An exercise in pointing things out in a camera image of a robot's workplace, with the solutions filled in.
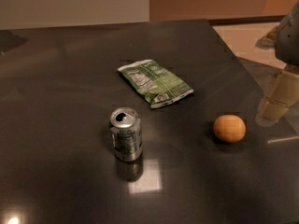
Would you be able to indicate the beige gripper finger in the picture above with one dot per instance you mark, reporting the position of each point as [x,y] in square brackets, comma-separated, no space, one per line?
[282,94]

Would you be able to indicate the green chip bag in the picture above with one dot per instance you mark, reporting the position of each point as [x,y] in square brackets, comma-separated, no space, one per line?
[157,85]

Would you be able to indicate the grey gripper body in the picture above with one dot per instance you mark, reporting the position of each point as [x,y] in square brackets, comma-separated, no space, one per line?
[288,42]

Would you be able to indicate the orange fruit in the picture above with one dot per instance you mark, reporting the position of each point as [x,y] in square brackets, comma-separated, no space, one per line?
[229,128]

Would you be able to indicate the silver soda can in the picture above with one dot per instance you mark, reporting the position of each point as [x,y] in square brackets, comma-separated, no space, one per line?
[126,132]

